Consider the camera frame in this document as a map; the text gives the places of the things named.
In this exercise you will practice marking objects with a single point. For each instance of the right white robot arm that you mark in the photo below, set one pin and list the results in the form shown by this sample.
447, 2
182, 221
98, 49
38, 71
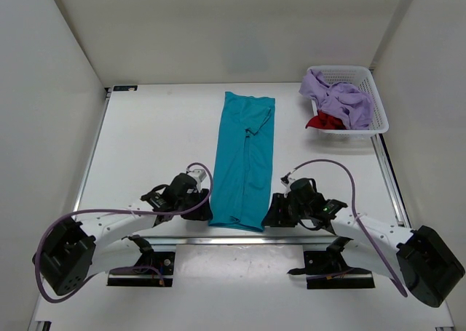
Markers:
418, 259

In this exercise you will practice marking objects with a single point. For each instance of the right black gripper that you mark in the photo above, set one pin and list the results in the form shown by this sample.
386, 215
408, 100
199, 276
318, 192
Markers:
277, 217

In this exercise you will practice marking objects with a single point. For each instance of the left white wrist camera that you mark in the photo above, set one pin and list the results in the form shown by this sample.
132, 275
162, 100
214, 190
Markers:
198, 174

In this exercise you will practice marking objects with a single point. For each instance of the lavender t shirt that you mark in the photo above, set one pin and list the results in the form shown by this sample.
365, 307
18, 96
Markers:
341, 100

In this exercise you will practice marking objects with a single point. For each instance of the teal t shirt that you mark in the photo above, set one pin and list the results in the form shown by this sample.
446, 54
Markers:
242, 177

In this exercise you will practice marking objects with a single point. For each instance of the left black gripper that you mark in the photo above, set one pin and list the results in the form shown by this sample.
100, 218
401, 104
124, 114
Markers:
203, 212

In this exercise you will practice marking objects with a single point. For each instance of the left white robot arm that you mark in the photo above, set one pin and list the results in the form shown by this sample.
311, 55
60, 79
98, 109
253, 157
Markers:
85, 243

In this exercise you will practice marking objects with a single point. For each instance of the white plastic laundry basket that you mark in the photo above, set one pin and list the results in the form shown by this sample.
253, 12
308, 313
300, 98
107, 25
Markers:
362, 78

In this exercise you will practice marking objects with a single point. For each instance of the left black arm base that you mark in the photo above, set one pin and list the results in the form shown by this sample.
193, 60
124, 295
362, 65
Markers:
153, 268

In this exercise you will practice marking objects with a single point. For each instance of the small dark table label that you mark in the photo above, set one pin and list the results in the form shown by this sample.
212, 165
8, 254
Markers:
125, 88

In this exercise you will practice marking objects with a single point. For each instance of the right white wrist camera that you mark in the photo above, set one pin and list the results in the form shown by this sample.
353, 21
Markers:
287, 181

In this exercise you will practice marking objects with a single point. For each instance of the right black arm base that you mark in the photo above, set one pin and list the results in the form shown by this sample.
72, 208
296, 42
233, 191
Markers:
325, 269

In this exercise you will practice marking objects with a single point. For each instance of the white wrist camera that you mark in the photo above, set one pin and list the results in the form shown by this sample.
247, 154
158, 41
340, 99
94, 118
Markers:
198, 174
287, 181

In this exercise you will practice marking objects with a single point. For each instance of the red t shirt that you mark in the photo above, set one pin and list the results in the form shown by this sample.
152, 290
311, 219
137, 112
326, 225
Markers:
325, 121

